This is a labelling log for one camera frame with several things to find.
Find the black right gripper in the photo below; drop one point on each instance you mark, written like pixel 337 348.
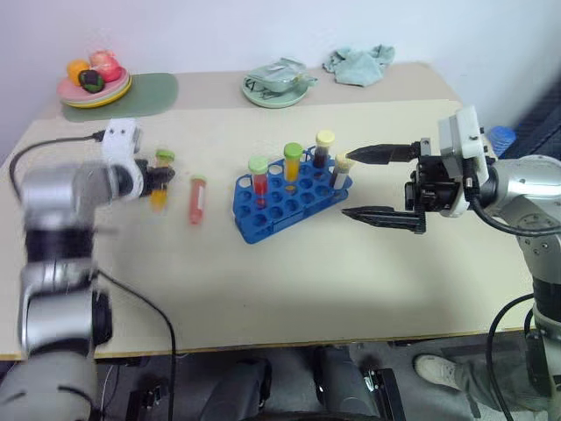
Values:
pixel 431 184

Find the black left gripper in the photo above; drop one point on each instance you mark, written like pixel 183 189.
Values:
pixel 144 177

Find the yellow test tube green cap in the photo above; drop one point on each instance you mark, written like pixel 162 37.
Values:
pixel 160 199

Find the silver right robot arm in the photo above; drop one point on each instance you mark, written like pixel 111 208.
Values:
pixel 530 197

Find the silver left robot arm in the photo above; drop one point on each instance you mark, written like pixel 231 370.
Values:
pixel 52 188

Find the orange test tube green cap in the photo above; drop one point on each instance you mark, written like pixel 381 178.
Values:
pixel 293 164

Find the red test tube green cap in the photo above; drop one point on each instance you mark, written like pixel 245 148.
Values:
pixel 260 182

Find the blue test tube rack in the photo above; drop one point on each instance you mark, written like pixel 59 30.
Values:
pixel 289 206

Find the dark tube pale yellow cap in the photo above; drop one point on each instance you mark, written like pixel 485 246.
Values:
pixel 339 175

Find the dark red tube yellow cap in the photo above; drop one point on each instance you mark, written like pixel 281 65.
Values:
pixel 323 153

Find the green placemat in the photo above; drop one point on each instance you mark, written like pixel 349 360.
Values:
pixel 153 94

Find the yellow plate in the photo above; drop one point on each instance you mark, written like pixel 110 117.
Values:
pixel 122 93

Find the light green plate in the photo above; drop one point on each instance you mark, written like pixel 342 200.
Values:
pixel 94 106

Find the dark brown toy fruit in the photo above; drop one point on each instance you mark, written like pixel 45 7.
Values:
pixel 91 81

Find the teal crumpled cloth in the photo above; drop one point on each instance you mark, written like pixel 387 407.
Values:
pixel 357 66

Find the pink toy peach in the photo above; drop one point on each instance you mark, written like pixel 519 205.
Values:
pixel 107 66

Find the blue bottle cap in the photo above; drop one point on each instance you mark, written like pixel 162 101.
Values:
pixel 502 138

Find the pink plate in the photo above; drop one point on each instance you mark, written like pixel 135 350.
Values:
pixel 70 90

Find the pale green plate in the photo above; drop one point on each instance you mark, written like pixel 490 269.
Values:
pixel 271 100

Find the orange toy fruit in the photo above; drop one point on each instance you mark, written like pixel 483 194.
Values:
pixel 75 68

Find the clear plastic packet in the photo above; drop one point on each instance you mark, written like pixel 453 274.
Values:
pixel 278 72

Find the black ribbed mat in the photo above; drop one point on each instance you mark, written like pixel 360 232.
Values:
pixel 539 123

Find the white shoe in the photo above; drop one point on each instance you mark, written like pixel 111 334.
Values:
pixel 436 370

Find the dark grey rounded shape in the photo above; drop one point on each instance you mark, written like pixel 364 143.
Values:
pixel 232 390
pixel 342 386

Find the black box under table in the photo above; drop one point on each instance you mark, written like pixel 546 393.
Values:
pixel 146 401
pixel 388 394

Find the grey trouser leg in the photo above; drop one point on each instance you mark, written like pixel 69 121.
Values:
pixel 491 381

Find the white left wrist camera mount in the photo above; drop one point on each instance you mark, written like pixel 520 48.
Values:
pixel 120 136

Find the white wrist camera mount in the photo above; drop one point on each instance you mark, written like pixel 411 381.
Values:
pixel 466 131
pixel 120 136

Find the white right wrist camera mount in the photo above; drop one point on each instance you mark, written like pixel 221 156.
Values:
pixel 466 131

